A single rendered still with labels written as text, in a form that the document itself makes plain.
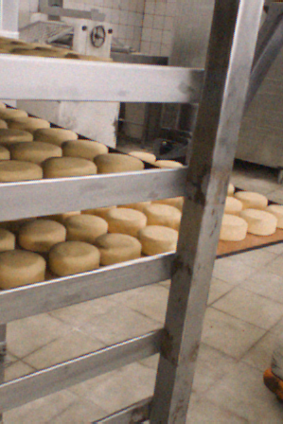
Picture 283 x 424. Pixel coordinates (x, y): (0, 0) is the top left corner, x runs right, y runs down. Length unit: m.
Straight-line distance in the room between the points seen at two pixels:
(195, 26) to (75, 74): 4.85
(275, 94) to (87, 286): 4.46
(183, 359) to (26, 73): 0.33
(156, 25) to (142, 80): 6.14
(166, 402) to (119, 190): 0.26
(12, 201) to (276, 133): 4.53
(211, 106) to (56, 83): 0.15
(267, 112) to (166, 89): 4.45
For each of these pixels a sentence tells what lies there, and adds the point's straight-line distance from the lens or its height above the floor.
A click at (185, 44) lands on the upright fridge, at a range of 5.29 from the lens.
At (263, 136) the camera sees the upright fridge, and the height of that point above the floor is 0.41.
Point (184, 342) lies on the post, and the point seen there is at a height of 0.89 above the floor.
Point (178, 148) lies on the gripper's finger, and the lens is 1.01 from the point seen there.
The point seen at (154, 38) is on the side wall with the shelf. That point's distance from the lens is 6.59.
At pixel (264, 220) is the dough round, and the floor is 0.97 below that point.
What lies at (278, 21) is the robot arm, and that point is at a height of 1.23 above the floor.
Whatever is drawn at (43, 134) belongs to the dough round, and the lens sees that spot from 0.60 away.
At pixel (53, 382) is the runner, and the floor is 0.87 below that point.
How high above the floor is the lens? 1.18
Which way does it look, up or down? 20 degrees down
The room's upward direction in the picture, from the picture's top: 7 degrees clockwise
